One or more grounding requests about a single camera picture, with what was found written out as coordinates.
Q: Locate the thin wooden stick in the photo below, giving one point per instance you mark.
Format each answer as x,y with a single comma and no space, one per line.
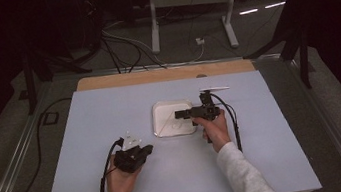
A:
167,123

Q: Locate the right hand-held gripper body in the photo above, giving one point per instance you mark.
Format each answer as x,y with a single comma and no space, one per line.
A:
207,111

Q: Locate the white rectangular tray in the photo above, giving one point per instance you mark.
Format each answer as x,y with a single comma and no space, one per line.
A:
164,117

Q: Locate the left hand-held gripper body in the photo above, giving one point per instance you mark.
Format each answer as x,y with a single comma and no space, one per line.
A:
128,160

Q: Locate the black tripod stand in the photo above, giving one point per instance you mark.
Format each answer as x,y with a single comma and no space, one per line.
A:
30,88
303,57

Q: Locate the black floor socket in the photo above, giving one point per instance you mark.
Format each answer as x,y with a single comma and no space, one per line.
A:
50,113

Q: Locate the person's right hand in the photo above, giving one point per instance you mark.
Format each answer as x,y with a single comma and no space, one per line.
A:
217,133

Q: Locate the aluminium floor frame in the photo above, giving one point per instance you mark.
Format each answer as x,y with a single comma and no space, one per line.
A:
6,186

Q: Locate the white plug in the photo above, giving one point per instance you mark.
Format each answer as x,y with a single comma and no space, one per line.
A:
199,41

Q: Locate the person's left hand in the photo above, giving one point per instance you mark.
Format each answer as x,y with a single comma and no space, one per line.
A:
120,184

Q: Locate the pale blue table mat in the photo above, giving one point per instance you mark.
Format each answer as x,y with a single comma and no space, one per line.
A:
94,120

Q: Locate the dark equipment rack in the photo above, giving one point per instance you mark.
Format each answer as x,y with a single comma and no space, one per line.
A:
90,6

